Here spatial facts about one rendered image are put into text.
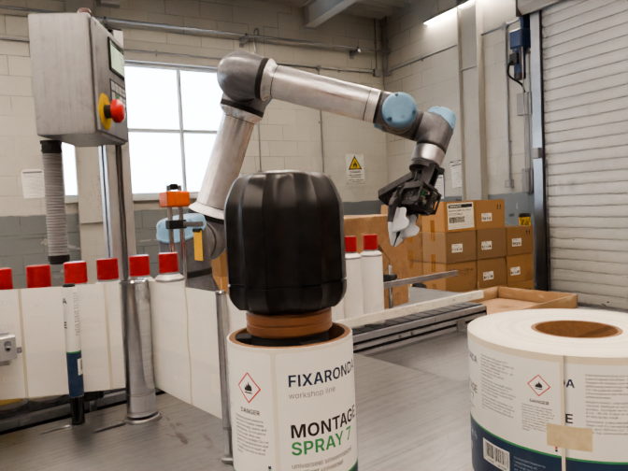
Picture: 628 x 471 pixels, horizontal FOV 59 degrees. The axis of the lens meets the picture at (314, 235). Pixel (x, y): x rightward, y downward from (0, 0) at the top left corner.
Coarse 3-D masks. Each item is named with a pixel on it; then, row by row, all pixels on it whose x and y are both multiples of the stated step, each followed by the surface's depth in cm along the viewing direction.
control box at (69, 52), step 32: (32, 32) 86; (64, 32) 86; (96, 32) 88; (32, 64) 86; (64, 64) 86; (96, 64) 87; (64, 96) 87; (96, 96) 87; (64, 128) 87; (96, 128) 88
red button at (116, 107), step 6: (114, 102) 89; (120, 102) 90; (108, 108) 89; (114, 108) 89; (120, 108) 89; (108, 114) 90; (114, 114) 89; (120, 114) 89; (114, 120) 90; (120, 120) 90
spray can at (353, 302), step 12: (348, 240) 119; (348, 252) 120; (348, 264) 119; (360, 264) 120; (348, 276) 119; (360, 276) 120; (348, 288) 119; (360, 288) 120; (348, 300) 119; (360, 300) 120; (348, 312) 119; (360, 312) 120
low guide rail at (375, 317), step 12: (432, 300) 133; (444, 300) 134; (456, 300) 137; (468, 300) 140; (384, 312) 122; (396, 312) 124; (408, 312) 127; (348, 324) 115; (360, 324) 117; (48, 396) 80
